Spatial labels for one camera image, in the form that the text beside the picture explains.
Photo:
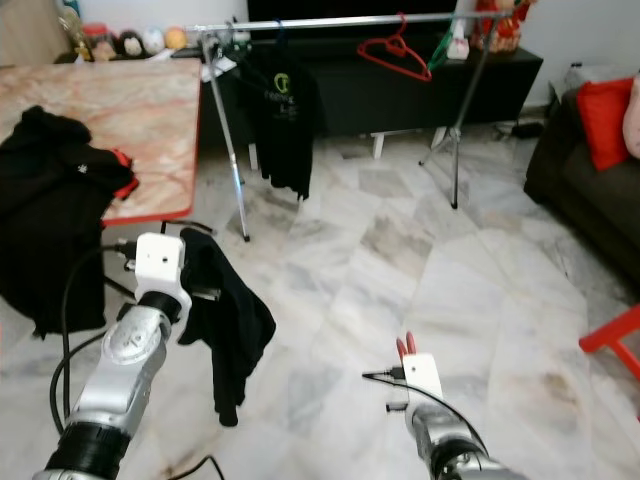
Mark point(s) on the black knit garment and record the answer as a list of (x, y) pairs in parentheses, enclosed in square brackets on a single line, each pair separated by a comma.
[(230, 330)]

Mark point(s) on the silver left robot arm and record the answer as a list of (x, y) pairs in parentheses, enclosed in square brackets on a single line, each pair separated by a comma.
[(120, 380)]

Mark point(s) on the blue clothes hanger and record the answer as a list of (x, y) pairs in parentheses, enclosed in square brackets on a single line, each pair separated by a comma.
[(281, 28)]

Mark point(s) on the green plastic clothes hanger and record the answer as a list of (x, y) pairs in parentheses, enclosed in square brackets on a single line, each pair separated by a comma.
[(445, 45)]

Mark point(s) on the black jacket with red trim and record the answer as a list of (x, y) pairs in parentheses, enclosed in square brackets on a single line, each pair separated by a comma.
[(50, 210)]

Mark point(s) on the gold trophy ornament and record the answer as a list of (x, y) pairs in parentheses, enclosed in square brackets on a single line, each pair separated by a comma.
[(72, 42)]

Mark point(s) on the red lid jar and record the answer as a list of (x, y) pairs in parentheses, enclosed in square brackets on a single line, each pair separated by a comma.
[(98, 42)]

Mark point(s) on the black round plush toy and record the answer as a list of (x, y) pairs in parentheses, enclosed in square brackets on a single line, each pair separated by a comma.
[(130, 43)]

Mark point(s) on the white round toy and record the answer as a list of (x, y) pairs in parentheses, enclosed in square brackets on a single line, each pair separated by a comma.
[(153, 42)]

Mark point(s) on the silver metal clothes rack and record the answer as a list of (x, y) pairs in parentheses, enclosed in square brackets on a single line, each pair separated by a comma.
[(340, 22)]

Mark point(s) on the black television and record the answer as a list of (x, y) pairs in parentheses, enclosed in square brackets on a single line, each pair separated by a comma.
[(350, 8)]

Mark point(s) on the black TV cabinet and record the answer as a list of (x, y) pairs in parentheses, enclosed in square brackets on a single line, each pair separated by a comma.
[(410, 90)]

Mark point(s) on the small white bottle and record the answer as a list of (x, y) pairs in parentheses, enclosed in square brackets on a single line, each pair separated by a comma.
[(458, 45)]

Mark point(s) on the black power strip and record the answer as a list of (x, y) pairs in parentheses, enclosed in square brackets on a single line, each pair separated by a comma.
[(525, 128)]

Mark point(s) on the red gold figurine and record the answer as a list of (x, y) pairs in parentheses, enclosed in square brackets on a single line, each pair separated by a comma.
[(500, 22)]

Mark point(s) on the dark grey fabric sofa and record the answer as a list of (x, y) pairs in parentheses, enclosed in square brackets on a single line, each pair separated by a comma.
[(590, 210)]

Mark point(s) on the white patterned side table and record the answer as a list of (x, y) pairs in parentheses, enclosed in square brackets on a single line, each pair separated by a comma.
[(590, 75)]

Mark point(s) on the red cushion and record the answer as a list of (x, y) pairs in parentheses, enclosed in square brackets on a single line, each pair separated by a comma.
[(605, 120)]

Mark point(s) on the red plastic stool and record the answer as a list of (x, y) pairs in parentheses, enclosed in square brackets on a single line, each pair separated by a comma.
[(615, 335)]

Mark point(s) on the pink cat face pillow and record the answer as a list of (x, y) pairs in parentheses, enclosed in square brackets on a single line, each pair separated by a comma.
[(634, 115)]

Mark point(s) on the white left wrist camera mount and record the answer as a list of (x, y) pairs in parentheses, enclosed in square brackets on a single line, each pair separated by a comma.
[(160, 258)]

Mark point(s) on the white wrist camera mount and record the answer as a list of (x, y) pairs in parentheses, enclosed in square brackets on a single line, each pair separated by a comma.
[(422, 378), (160, 258)]

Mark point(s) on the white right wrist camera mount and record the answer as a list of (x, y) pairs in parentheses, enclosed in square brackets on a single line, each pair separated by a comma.
[(422, 378)]

